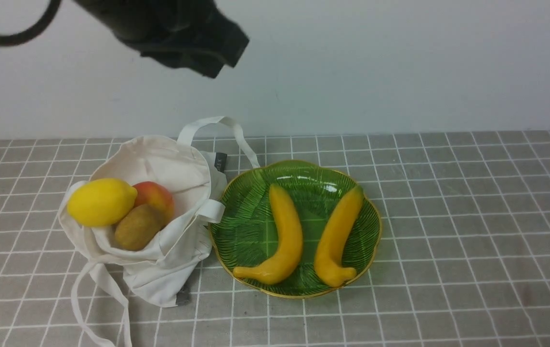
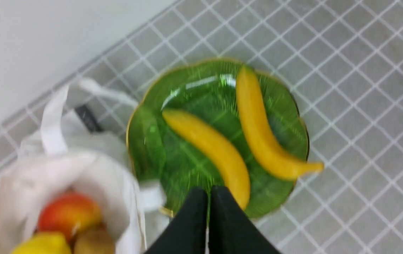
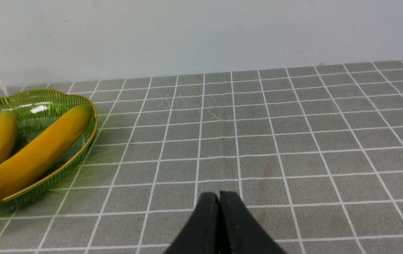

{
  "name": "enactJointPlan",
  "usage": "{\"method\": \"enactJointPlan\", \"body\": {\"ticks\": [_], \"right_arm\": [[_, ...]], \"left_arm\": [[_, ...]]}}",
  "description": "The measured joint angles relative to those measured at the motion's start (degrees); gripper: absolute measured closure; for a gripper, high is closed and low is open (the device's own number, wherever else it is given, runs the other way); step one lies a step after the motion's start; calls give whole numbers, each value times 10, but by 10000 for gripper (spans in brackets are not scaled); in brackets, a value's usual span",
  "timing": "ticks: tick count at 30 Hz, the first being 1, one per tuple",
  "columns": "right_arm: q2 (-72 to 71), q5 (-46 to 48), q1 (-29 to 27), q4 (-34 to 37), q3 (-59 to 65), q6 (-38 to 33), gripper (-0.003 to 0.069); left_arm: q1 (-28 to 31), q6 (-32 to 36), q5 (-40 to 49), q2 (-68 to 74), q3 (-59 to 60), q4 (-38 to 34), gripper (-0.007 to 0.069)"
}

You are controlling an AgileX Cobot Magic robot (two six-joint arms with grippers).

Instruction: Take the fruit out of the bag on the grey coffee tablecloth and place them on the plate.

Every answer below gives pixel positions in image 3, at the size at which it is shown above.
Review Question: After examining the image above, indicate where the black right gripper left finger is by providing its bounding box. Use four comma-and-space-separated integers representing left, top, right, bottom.
165, 192, 219, 254

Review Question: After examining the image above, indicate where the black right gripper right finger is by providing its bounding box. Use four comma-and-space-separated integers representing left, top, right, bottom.
220, 191, 286, 254

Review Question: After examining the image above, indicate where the green glass plate gold rim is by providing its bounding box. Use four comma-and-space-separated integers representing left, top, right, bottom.
0, 89, 98, 216

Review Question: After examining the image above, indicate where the yellow banana on plate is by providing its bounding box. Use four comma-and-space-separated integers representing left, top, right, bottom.
0, 104, 94, 201

